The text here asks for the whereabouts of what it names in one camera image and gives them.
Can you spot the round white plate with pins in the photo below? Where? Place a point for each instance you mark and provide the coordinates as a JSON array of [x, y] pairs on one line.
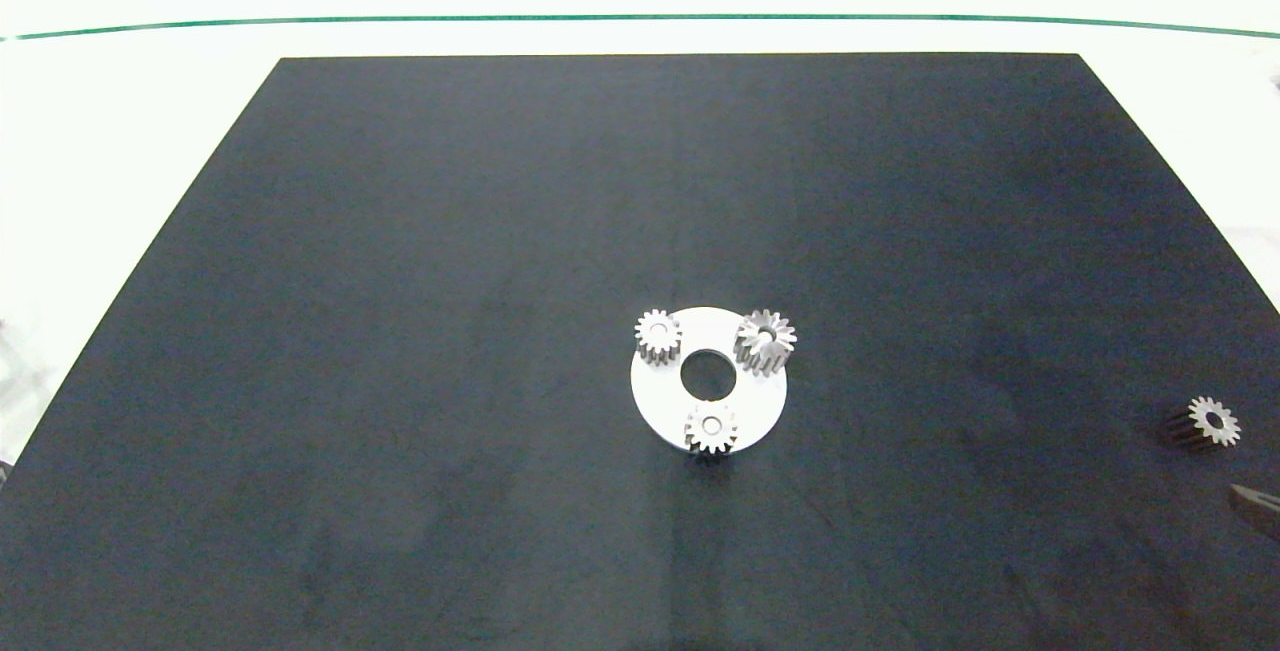
[[661, 401]]

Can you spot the dark mat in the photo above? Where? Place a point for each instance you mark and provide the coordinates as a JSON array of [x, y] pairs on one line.
[[420, 331]]

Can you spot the small steel gear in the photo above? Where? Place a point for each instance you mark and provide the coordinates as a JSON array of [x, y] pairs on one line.
[[698, 428], [645, 333], [1227, 425]]

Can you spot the large steel gear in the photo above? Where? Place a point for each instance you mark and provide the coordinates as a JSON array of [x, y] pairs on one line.
[[782, 335]]

